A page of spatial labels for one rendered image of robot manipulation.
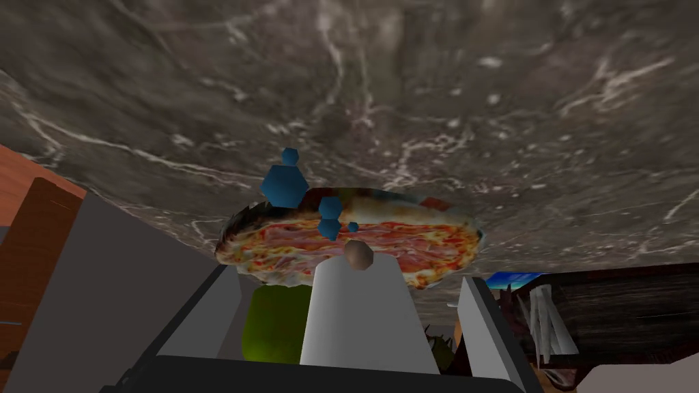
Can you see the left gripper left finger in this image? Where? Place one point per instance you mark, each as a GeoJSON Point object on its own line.
{"type": "Point", "coordinates": [205, 322]}

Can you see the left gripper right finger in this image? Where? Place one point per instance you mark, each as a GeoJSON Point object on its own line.
{"type": "Point", "coordinates": [480, 333]}

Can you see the green apple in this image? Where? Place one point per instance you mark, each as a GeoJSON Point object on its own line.
{"type": "Point", "coordinates": [276, 322]}

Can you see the round ham and cheese pizza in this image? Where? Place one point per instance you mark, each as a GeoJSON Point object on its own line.
{"type": "Point", "coordinates": [426, 245]}

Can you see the white bottle with brown cap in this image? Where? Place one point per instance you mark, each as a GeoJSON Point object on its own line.
{"type": "Point", "coordinates": [360, 322]}

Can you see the dark wooden furniture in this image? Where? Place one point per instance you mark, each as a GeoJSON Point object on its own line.
{"type": "Point", "coordinates": [628, 311]}

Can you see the blue faceted object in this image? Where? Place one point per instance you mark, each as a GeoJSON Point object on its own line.
{"type": "Point", "coordinates": [284, 185]}

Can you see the brown wooden cabinet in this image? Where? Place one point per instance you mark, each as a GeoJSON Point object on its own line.
{"type": "Point", "coordinates": [33, 251]}

